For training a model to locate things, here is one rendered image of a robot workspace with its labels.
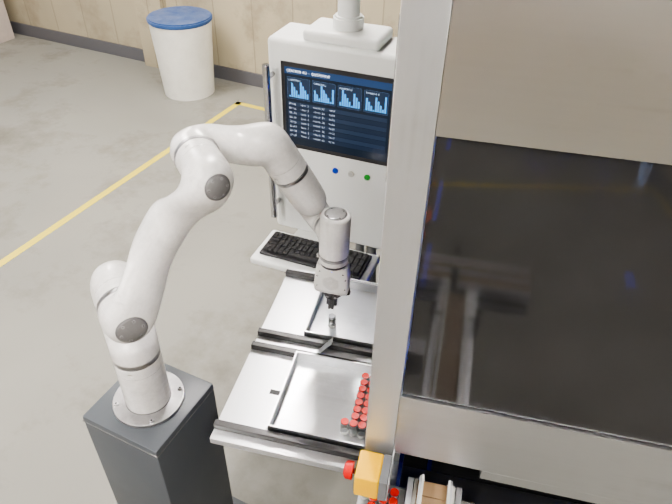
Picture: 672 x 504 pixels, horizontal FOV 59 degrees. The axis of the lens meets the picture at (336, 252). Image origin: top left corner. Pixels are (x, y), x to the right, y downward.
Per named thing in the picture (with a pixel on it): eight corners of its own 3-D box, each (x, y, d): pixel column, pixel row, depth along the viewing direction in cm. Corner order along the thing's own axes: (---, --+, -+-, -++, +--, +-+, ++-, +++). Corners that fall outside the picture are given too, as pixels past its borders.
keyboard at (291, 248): (372, 257, 222) (372, 252, 221) (359, 280, 212) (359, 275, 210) (275, 233, 233) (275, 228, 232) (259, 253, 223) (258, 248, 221)
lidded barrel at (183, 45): (231, 86, 545) (224, 11, 504) (196, 108, 507) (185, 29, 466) (184, 75, 563) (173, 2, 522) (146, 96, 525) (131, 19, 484)
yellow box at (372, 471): (390, 473, 136) (392, 455, 131) (384, 502, 130) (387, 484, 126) (357, 466, 137) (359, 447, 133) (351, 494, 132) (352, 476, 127)
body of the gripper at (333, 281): (312, 263, 164) (312, 293, 171) (348, 269, 163) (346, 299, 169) (319, 247, 170) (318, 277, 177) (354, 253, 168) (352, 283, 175)
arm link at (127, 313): (129, 312, 150) (145, 356, 138) (82, 303, 142) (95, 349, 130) (227, 145, 136) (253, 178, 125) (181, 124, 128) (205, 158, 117)
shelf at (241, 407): (427, 295, 198) (428, 291, 197) (395, 484, 144) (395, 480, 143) (289, 272, 206) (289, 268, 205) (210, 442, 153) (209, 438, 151)
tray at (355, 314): (426, 301, 193) (428, 293, 191) (416, 360, 173) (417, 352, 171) (325, 284, 199) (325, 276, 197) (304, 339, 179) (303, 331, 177)
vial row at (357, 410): (369, 384, 166) (370, 373, 163) (356, 438, 152) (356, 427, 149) (361, 382, 166) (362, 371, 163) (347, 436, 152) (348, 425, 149)
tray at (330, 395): (412, 381, 167) (414, 373, 165) (399, 462, 147) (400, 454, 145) (296, 358, 173) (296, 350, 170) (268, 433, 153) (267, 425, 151)
